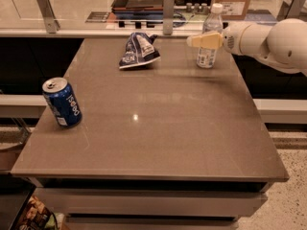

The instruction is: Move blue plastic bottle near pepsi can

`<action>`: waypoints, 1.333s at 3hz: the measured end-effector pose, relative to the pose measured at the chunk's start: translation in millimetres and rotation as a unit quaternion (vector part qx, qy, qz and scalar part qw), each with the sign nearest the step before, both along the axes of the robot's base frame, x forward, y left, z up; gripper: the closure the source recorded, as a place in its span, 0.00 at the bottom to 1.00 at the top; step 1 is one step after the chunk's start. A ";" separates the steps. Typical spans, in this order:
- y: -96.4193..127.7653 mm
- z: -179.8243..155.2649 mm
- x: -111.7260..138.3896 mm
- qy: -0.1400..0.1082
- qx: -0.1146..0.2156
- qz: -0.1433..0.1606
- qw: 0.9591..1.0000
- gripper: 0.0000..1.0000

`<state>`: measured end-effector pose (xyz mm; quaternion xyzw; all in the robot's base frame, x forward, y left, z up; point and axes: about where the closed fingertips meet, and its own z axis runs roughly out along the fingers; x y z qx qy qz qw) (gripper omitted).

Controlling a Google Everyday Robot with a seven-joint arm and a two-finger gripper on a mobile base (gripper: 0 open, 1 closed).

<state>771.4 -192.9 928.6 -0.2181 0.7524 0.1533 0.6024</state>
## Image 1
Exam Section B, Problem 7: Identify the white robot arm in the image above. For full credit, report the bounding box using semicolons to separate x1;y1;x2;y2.
186;18;307;76

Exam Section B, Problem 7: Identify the metal glass bracket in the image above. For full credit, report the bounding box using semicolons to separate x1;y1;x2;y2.
276;0;307;21
36;0;60;34
163;0;175;35

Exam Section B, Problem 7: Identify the middle metal glass bracket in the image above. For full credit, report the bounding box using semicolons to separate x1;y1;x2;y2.
163;0;175;35

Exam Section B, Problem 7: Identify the right metal glass bracket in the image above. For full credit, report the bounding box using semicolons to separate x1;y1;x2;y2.
276;0;307;21

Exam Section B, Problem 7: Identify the left metal glass bracket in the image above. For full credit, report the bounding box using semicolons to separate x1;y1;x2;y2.
36;0;60;34

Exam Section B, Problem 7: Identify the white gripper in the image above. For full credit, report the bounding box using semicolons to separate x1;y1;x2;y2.
186;22;254;56

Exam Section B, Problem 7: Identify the black bin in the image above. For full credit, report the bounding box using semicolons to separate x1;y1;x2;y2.
0;174;35;230

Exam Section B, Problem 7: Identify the upper white drawer front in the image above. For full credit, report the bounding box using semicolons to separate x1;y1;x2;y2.
35;188;267;218

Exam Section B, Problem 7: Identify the blue pepsi can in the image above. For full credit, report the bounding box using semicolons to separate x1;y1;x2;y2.
42;78;83;127

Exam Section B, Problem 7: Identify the snack bag in bin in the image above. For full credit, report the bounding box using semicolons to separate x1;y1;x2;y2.
13;195;59;230

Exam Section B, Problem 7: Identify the white drawer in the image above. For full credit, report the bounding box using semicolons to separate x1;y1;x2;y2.
35;188;267;218
65;217;238;230

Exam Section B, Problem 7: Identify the lower white drawer front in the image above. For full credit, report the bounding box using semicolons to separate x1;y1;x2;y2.
65;217;238;230

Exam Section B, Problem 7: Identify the blue crumpled chip bag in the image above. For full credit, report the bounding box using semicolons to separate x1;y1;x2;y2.
119;32;160;69

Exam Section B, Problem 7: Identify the clear plastic water bottle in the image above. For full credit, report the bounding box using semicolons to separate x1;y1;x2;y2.
197;3;223;69

